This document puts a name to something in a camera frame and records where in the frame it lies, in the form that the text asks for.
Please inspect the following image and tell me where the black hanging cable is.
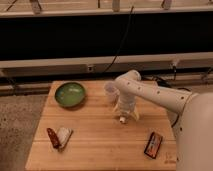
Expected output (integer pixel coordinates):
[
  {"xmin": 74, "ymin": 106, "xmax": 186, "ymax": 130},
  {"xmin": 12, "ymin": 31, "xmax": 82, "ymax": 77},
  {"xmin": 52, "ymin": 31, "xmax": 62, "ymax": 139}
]
[{"xmin": 100, "ymin": 5, "xmax": 135, "ymax": 75}]

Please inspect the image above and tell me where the small clear plastic bottle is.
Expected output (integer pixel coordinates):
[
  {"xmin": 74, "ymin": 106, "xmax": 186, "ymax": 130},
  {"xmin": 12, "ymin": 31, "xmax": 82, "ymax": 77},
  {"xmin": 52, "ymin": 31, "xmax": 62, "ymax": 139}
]
[{"xmin": 119, "ymin": 114, "xmax": 128, "ymax": 124}]

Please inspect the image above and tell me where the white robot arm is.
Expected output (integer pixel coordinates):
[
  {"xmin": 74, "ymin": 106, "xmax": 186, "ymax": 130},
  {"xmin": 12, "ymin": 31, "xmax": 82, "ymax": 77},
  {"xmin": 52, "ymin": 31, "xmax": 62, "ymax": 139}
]
[{"xmin": 114, "ymin": 70, "xmax": 213, "ymax": 171}]

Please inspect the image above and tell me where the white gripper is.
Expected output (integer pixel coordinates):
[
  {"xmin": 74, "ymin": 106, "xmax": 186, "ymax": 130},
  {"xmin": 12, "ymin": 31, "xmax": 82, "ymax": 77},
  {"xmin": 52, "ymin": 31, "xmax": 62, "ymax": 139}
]
[{"xmin": 113, "ymin": 91, "xmax": 140, "ymax": 121}]

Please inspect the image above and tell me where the black floor cable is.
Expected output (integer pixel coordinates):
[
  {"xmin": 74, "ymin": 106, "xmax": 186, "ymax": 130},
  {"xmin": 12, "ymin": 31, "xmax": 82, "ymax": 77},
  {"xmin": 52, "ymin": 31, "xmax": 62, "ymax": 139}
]
[{"xmin": 143, "ymin": 75, "xmax": 192, "ymax": 128}]

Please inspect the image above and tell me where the green ceramic bowl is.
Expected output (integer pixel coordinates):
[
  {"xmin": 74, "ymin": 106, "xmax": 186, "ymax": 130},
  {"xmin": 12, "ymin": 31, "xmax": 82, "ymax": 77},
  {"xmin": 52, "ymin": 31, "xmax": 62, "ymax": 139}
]
[{"xmin": 55, "ymin": 82, "xmax": 86, "ymax": 107}]

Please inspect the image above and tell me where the white wall outlet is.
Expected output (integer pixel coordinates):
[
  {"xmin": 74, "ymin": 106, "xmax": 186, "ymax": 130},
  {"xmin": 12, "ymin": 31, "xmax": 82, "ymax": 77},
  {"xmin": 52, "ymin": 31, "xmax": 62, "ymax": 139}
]
[{"xmin": 87, "ymin": 65, "xmax": 94, "ymax": 72}]

